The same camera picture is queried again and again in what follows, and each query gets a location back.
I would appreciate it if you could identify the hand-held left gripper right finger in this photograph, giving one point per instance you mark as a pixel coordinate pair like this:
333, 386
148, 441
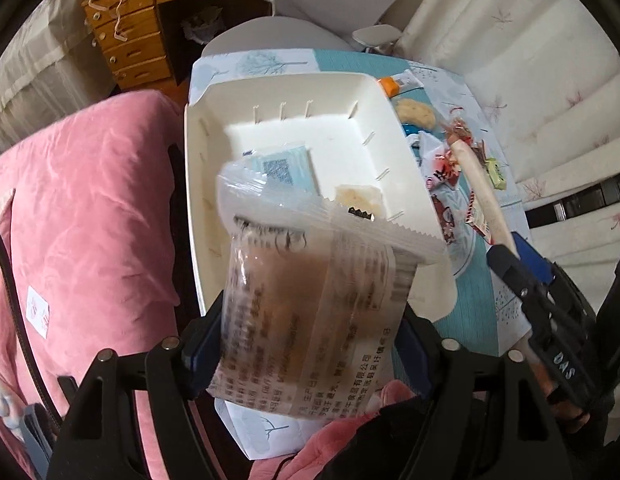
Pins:
414, 357

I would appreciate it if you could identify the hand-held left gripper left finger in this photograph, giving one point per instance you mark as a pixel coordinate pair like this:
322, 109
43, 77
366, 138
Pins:
200, 355

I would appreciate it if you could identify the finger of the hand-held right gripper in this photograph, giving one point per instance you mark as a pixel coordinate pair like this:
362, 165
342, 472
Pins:
510, 270
532, 257

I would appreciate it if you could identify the clear brown cake snack packet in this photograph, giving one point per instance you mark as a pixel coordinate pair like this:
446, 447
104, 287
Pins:
310, 300

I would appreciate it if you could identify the clear red print granola packet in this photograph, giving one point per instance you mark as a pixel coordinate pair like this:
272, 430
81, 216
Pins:
457, 132

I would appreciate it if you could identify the blue snack packet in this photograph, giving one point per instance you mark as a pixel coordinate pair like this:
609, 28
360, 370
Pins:
414, 136

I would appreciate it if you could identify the white rectangular tray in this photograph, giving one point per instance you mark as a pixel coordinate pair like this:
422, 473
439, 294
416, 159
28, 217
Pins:
300, 100

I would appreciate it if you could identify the person's right hand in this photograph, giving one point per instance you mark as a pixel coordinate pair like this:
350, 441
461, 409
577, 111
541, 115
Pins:
562, 402

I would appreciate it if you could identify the leaf print tablecloth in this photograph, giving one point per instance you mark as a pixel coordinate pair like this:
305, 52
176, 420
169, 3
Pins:
470, 265

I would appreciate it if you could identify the red white snack packet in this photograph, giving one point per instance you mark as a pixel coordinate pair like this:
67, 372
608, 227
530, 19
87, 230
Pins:
442, 167
447, 220
477, 215

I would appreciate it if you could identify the green candy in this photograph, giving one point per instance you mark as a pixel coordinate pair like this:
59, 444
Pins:
495, 172

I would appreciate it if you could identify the white label patch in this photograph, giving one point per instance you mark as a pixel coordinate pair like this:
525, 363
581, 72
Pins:
39, 310

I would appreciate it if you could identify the small pale rice cake packet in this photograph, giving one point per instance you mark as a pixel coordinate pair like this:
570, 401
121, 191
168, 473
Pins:
357, 195

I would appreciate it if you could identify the pink blanket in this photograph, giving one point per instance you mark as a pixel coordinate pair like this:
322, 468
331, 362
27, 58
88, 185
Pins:
89, 210

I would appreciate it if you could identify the pale puffed rice packet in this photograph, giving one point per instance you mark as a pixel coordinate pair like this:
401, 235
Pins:
415, 112

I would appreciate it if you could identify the white leaf print fabric cover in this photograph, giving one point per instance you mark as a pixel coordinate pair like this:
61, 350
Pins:
530, 60

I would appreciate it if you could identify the blue white flat packet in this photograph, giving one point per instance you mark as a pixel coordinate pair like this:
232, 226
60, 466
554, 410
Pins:
290, 165

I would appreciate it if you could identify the orange white bar packet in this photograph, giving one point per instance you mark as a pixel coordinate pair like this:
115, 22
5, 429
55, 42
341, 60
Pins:
390, 85

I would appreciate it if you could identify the wooden desk with drawers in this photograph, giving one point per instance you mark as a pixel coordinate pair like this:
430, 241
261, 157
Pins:
134, 40

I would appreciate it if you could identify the grey office chair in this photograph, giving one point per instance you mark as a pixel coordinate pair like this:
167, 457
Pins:
260, 35

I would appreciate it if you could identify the crumpled plastic bag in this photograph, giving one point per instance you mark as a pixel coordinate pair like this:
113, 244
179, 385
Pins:
202, 25

